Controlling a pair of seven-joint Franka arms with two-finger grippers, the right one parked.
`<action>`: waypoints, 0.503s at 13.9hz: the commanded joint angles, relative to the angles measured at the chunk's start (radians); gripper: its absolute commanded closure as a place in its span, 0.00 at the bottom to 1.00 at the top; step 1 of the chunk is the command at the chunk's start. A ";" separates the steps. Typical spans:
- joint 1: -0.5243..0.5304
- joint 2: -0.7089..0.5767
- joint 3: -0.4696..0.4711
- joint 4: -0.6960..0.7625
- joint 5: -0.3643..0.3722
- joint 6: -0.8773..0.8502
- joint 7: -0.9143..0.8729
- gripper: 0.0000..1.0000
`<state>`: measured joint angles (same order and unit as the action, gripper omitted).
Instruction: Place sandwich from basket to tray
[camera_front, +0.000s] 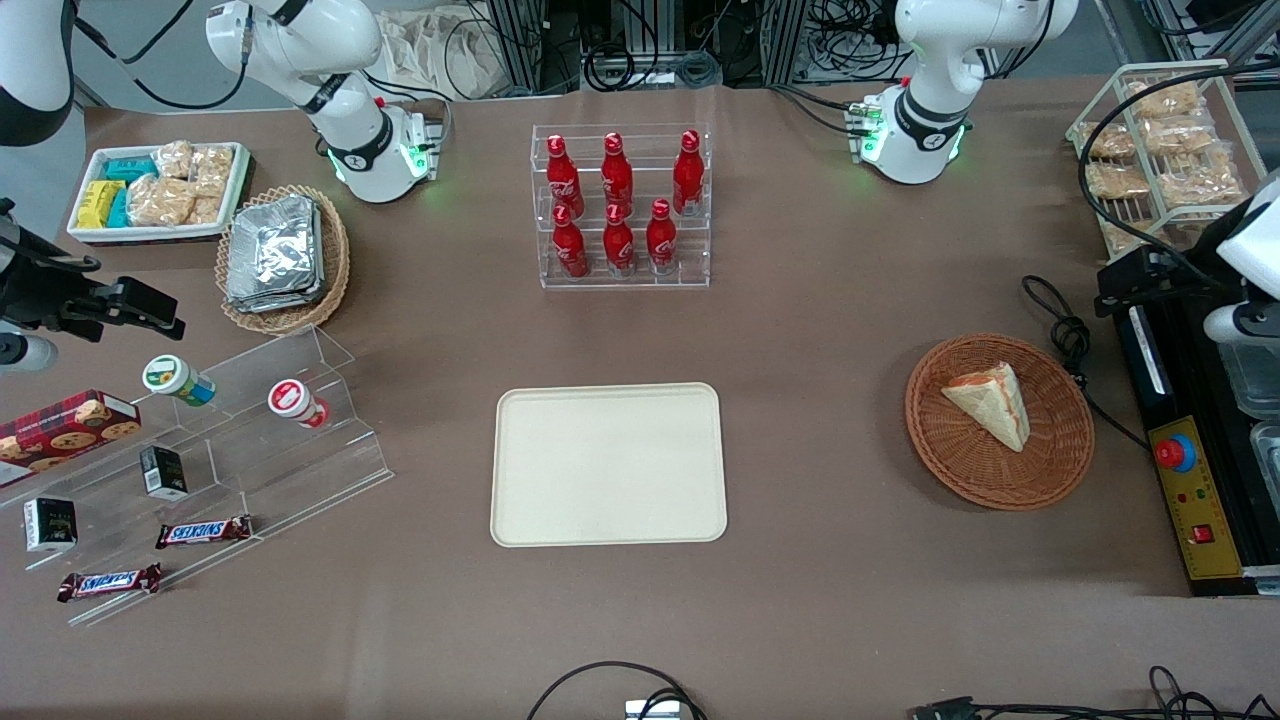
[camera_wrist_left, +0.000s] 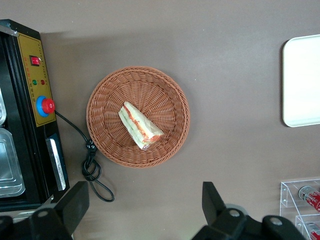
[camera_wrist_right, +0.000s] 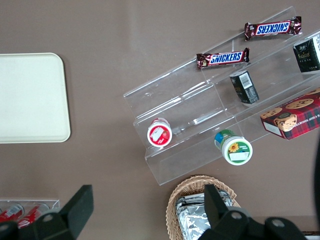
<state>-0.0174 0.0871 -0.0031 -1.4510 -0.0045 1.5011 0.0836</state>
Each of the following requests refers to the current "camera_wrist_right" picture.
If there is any clear acrylic tiered shelf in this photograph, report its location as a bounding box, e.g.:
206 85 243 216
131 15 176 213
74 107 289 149
122 5 320 186

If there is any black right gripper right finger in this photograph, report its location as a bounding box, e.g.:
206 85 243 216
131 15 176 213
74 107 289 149
199 184 253 240

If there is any red tartan cookie box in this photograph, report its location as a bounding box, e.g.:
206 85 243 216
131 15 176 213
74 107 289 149
259 87 320 141

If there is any foil wrapped package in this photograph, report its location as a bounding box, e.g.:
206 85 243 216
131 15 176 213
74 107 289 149
174 189 236 240

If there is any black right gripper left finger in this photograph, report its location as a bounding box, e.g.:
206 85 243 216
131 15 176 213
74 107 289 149
19 184 95 240

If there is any green lid yogurt cup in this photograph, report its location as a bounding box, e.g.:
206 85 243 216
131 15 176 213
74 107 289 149
213 128 253 166

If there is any red cola bottle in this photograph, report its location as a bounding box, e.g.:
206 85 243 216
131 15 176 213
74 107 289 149
0 203 25 223
17 204 51 229

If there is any cream plastic tray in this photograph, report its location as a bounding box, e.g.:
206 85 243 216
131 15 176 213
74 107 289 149
0 52 72 144

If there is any Snickers chocolate bar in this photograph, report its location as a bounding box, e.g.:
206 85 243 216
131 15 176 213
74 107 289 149
196 47 250 70
244 16 303 42

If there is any clear acrylic bottle rack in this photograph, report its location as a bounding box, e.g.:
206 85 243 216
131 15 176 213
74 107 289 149
0 198 61 226

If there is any red strawberry yogurt cup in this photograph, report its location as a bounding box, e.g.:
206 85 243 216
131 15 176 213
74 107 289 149
146 117 173 148

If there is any light wicker basket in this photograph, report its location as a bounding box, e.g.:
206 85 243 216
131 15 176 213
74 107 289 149
165 174 242 240

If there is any black tea carton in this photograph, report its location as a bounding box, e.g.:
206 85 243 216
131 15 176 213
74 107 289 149
292 34 320 74
229 70 260 105

